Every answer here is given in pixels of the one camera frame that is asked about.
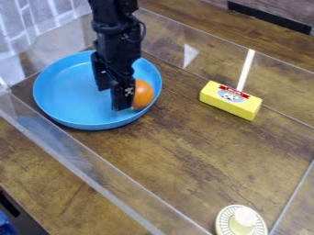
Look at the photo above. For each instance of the orange ball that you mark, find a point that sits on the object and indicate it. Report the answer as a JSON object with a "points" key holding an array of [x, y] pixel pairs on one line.
{"points": [[144, 95]]}

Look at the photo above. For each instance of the yellow butter box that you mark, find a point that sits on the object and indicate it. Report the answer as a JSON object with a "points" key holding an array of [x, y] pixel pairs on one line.
{"points": [[230, 100]]}

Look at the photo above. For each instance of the blue round tray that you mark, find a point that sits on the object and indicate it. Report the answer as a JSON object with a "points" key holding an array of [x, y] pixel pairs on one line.
{"points": [[65, 94]]}

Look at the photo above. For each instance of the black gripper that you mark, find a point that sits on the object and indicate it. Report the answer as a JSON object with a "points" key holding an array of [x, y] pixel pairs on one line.
{"points": [[120, 32]]}

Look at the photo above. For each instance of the clear acrylic enclosure wall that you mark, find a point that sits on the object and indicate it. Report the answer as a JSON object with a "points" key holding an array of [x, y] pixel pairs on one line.
{"points": [[159, 176]]}

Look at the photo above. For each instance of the cream round knob lid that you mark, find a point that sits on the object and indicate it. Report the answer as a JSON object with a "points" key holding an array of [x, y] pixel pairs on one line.
{"points": [[239, 220]]}

